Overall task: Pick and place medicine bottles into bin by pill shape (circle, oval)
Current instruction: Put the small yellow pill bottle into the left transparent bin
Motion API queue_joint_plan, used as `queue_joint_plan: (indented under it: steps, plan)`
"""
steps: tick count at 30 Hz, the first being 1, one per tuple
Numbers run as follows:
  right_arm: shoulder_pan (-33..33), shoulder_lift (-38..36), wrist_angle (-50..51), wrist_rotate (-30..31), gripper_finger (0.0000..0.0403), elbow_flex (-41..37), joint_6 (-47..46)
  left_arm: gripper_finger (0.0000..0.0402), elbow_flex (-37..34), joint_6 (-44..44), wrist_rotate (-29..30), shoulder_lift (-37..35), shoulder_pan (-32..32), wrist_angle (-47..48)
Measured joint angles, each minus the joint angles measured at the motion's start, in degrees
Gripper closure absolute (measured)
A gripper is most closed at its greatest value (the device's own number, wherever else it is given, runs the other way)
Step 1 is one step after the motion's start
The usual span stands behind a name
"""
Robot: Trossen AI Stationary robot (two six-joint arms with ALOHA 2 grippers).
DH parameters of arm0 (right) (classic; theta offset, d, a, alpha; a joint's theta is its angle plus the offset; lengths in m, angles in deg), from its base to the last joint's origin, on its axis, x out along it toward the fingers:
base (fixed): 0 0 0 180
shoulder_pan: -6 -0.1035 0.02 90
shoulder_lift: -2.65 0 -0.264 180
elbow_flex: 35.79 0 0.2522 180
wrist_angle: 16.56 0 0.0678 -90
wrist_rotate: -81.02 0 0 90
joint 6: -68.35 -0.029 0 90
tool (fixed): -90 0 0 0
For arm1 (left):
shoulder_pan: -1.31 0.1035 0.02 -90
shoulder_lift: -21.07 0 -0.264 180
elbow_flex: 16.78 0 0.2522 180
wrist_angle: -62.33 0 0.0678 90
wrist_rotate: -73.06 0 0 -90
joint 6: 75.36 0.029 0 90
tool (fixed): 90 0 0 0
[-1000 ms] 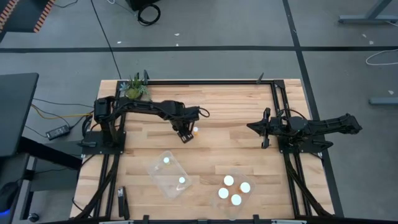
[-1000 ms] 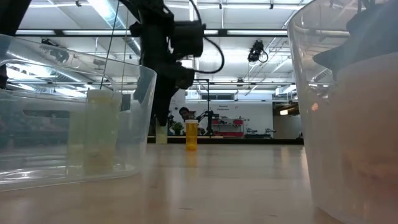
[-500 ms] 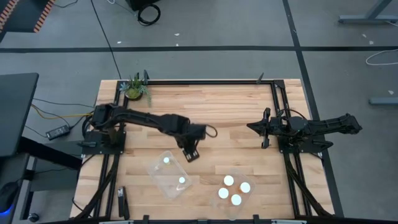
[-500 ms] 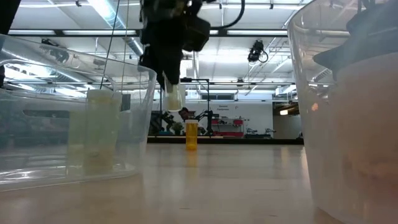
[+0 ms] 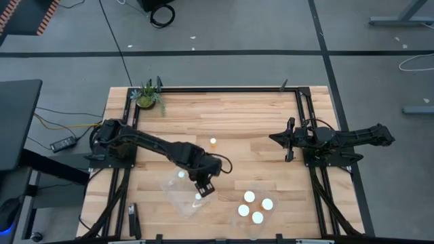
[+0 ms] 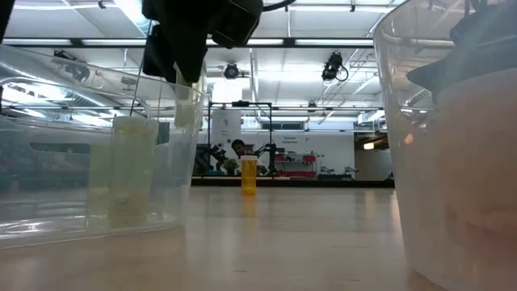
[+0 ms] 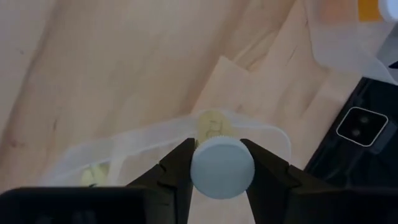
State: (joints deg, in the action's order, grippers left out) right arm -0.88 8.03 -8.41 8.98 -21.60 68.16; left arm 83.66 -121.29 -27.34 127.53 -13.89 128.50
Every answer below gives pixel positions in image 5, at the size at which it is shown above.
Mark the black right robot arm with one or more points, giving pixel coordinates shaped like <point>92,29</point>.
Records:
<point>359,135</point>

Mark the black computer mouse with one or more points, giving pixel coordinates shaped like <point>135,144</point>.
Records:
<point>8,213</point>

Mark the clear rectangular plastic bin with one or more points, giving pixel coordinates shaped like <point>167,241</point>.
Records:
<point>176,194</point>

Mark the dark mat with striped edge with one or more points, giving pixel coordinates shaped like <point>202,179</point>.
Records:
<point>20,17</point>

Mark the grey table foot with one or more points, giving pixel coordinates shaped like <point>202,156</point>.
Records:
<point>400,21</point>
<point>418,110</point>

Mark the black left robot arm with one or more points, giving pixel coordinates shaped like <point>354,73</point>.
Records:
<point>146,142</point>

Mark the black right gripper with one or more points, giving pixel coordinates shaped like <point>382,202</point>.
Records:
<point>301,138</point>

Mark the black aluminium table frame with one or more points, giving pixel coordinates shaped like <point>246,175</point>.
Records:
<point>220,89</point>

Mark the black box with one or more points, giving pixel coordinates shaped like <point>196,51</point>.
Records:
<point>152,4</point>

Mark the green potted succulent plant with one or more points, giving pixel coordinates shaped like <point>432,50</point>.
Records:
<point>146,100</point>

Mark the black desk top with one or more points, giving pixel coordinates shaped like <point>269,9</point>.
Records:
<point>17,122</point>

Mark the small pale green pill bottle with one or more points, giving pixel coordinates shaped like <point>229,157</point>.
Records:
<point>181,174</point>
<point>198,196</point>

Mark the black oblong tool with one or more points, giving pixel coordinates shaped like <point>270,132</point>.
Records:
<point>134,220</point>

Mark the black caster wheel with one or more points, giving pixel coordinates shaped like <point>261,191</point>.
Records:
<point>35,236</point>

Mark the black power adapter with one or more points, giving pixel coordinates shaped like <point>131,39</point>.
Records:
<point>62,144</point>

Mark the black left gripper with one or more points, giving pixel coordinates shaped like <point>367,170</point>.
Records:
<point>205,169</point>

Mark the large amber pill bottle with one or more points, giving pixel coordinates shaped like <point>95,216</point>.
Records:
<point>267,204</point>
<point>243,210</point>
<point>257,217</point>
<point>249,196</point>

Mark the small amber pill bottle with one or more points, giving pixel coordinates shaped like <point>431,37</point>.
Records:
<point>212,141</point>

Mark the frosted clear plastic bin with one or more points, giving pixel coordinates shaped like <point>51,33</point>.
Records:
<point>237,225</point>

